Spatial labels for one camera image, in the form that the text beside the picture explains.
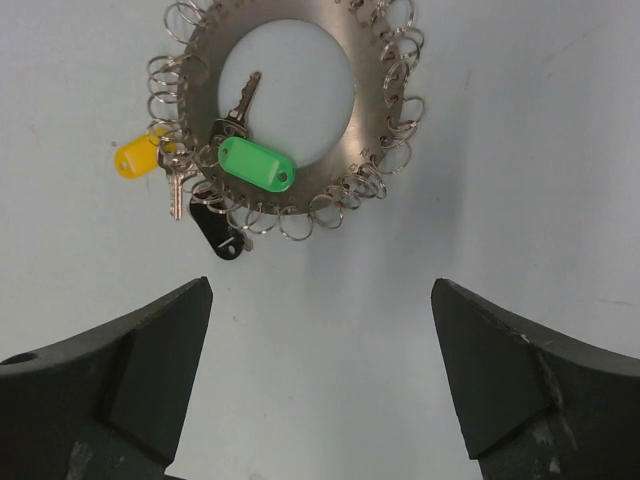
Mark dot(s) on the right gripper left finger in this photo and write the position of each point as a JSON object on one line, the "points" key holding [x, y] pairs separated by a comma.
{"points": [[108, 403]]}

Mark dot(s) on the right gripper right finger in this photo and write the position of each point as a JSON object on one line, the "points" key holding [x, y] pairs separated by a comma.
{"points": [[533, 403]]}

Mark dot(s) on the metal disc keyring holder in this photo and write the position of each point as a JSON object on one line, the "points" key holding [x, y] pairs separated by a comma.
{"points": [[333, 97]]}

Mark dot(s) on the black key tag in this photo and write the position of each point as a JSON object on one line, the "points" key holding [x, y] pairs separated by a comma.
{"points": [[227, 242]]}

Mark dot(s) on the silver key by yellow tag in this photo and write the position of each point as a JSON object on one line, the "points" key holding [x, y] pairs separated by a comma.
{"points": [[177, 171]]}

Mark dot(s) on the yellow key tag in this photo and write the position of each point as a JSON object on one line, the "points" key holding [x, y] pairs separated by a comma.
{"points": [[145, 153]]}

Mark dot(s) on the green key tag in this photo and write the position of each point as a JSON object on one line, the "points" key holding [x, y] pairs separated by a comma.
{"points": [[257, 165]]}

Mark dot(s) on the silver key inside ring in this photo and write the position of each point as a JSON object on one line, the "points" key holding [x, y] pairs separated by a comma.
{"points": [[234, 124]]}

